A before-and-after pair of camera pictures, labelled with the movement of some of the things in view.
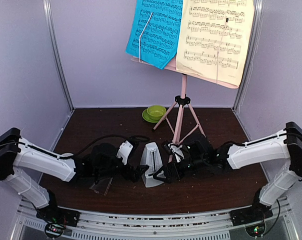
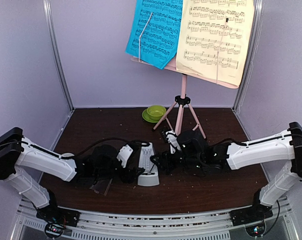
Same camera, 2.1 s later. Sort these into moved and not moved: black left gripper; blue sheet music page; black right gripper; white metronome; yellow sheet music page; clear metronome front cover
Moved: black right gripper; white metronome
Not moved: yellow sheet music page; blue sheet music page; black left gripper; clear metronome front cover
